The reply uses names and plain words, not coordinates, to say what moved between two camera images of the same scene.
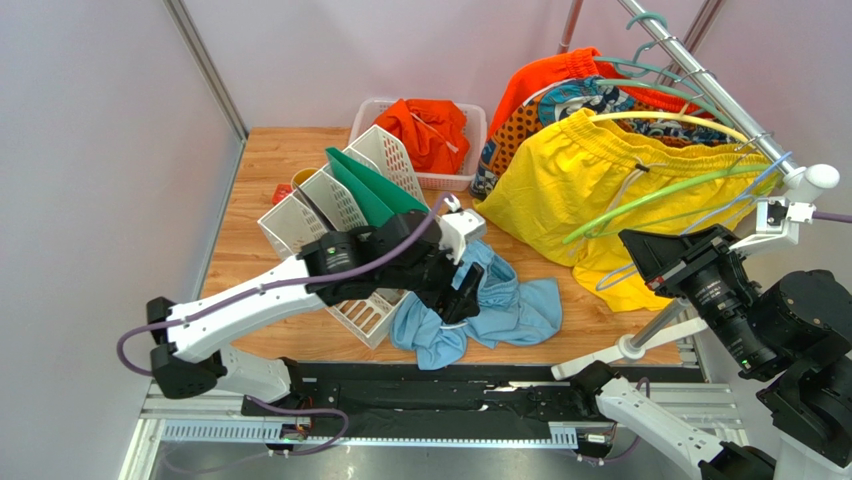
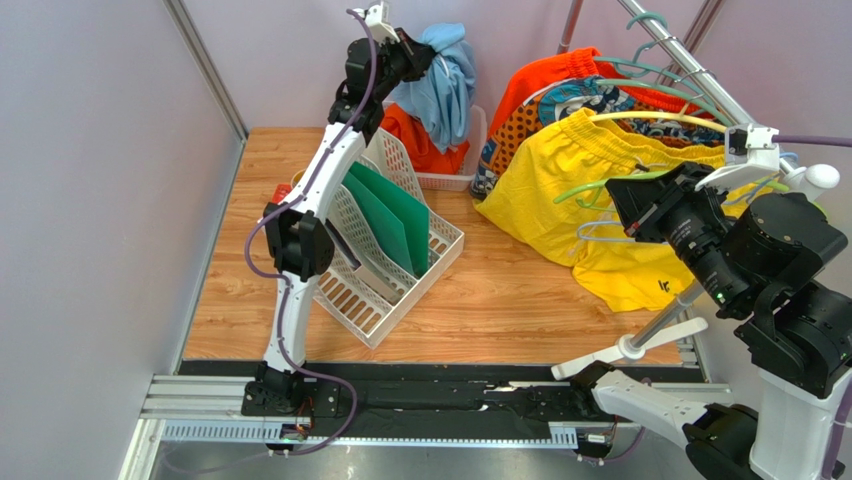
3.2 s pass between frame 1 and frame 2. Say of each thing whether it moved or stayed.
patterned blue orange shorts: stayed
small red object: stayed
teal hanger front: stayed
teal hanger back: stayed
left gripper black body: moved
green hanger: moved
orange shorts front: stayed
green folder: stayed
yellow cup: stayed
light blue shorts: moved
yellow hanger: stayed
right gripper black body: moved
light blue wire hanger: moved
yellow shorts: stayed
